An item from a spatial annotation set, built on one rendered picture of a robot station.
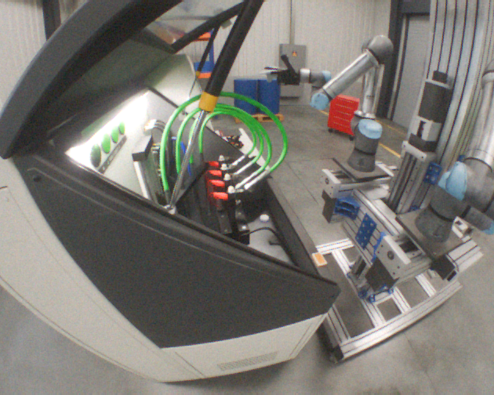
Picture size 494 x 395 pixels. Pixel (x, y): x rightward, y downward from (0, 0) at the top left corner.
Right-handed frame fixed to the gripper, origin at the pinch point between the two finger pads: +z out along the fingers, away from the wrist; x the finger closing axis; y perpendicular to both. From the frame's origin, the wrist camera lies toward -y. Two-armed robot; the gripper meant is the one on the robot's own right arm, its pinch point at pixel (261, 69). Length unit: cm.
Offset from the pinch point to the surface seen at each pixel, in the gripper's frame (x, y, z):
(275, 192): -42, 45, -14
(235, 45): -91, -19, -14
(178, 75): -36.8, -5.6, 26.2
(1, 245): -115, -2, 23
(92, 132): -94, -10, 9
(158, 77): -40, -6, 33
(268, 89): 404, 123, 58
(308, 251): -74, 41, -30
